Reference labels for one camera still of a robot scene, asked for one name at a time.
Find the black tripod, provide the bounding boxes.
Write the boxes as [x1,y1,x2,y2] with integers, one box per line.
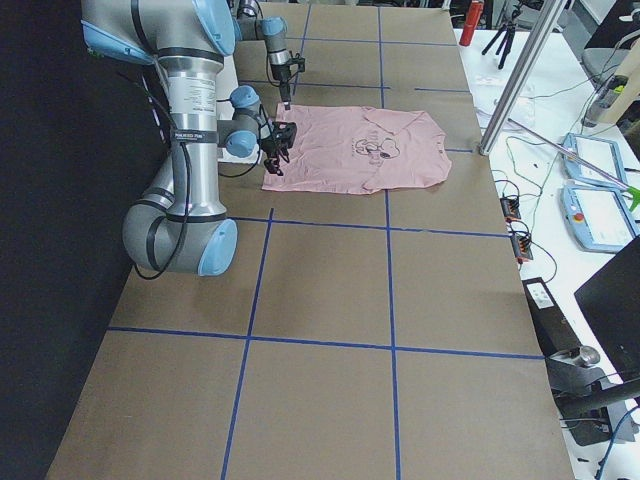
[481,3,521,70]

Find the orange black connector block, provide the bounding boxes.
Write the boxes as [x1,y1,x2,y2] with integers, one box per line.
[499,196,522,223]

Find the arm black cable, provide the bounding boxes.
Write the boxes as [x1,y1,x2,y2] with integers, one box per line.
[132,59,271,280]

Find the lower blue teach pendant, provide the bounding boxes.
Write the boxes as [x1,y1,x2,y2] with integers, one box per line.
[561,185,639,254]

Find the black monitor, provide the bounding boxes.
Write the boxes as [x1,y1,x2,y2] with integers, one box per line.
[574,238,640,380]

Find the blue teach pendant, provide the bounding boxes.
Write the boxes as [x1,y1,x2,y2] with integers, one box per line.
[561,185,639,254]
[562,133,627,188]

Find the aluminium frame post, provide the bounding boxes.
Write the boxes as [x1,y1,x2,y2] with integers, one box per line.
[478,0,566,156]

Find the black power box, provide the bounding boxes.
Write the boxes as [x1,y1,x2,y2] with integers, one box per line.
[522,277,582,357]

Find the grabber reach tool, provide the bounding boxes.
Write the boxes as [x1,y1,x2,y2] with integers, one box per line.
[507,118,640,211]

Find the red cylinder bottle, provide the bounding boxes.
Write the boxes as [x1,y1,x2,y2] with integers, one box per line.
[459,0,484,47]

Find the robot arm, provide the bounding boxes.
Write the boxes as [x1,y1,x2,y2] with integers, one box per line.
[81,1,305,280]
[235,0,306,110]

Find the upper blue teach pendant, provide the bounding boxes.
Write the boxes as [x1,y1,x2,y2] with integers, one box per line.
[562,133,627,188]

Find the pink Snoopy t-shirt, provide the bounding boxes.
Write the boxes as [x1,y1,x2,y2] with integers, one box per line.
[262,105,452,195]

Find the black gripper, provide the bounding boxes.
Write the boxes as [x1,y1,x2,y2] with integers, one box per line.
[259,121,296,176]
[269,54,305,110]

